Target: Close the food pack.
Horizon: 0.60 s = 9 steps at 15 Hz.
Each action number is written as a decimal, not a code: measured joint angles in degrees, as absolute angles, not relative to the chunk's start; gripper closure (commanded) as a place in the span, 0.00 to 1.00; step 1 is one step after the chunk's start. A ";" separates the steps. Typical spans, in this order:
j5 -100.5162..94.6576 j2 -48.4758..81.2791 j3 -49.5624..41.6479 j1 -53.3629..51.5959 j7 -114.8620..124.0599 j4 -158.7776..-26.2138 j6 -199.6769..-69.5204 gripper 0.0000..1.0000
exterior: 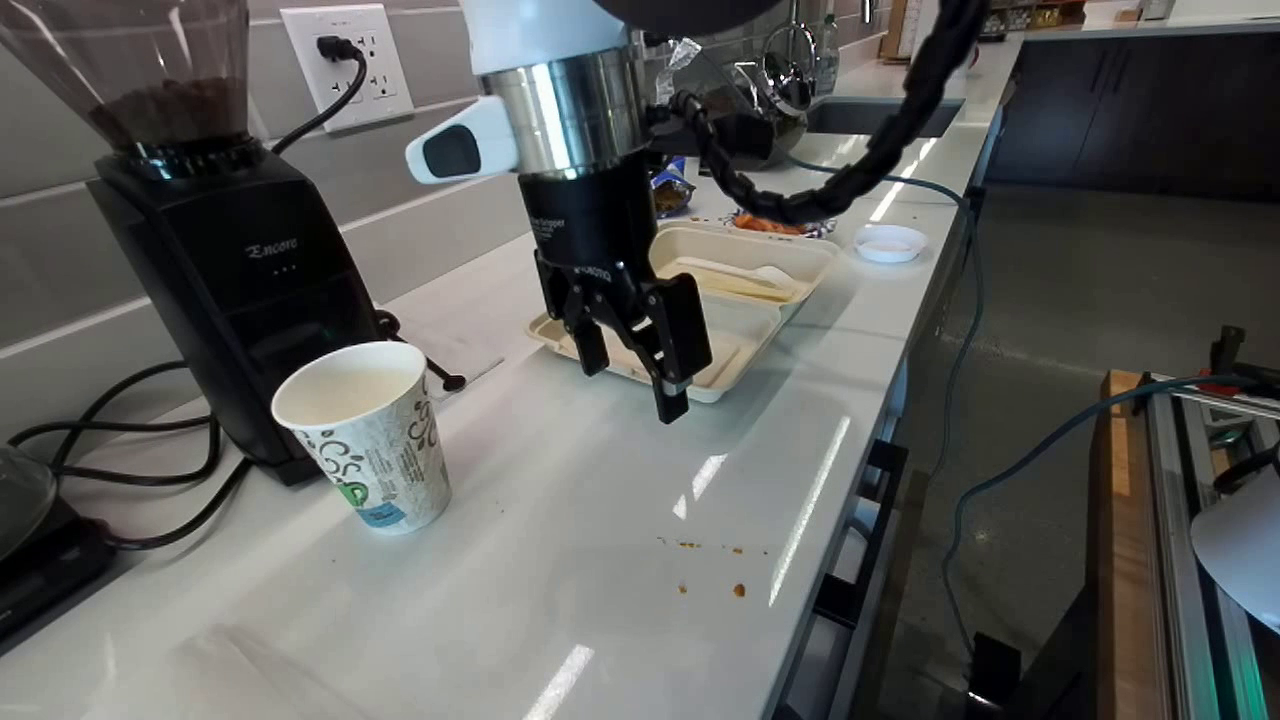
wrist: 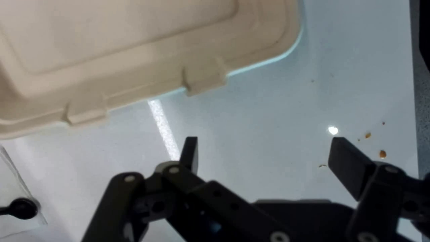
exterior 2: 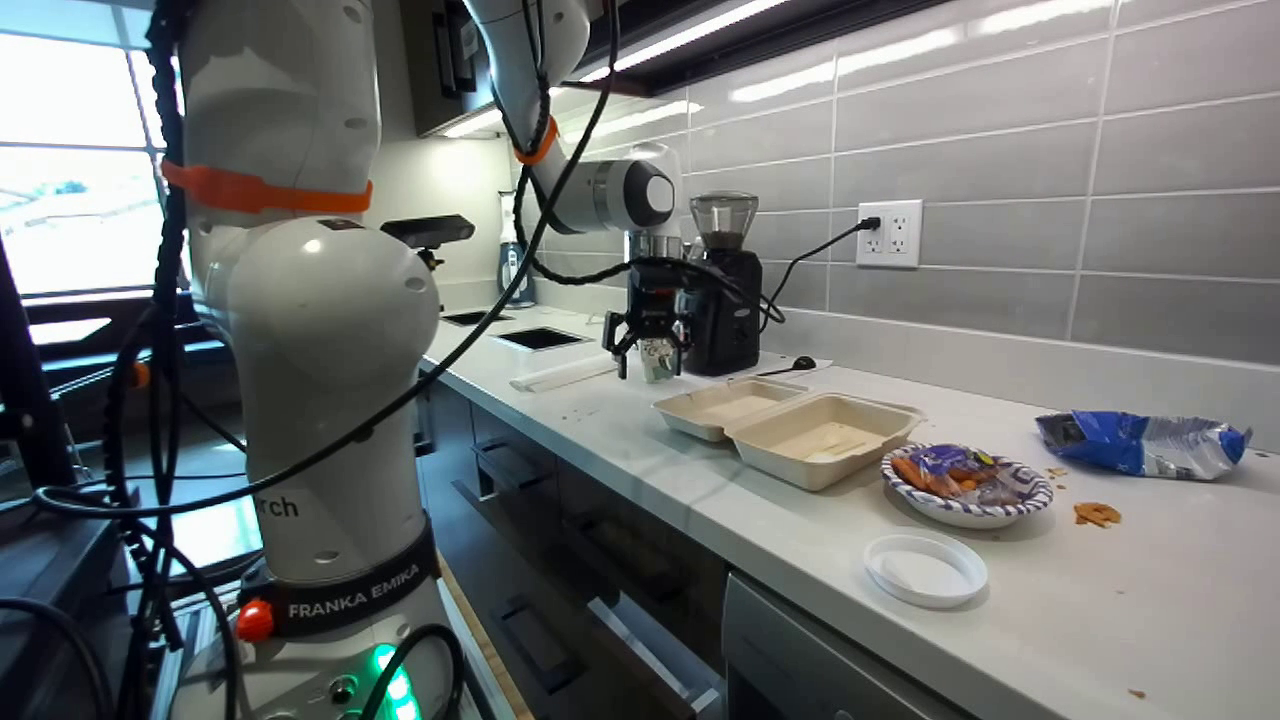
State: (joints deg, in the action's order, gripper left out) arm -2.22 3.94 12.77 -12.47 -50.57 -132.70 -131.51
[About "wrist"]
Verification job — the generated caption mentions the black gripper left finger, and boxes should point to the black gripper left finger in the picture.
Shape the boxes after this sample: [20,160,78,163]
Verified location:
[82,136,297,242]

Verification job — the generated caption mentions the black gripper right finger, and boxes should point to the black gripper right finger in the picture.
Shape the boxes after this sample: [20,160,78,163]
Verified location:
[328,136,430,242]

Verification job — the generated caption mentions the beige clamshell food pack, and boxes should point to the beige clamshell food pack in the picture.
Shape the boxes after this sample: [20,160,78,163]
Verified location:
[0,0,302,142]

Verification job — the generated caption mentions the black ball-tipped stick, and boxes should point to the black ball-tipped stick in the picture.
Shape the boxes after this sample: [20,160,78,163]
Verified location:
[0,197,40,221]

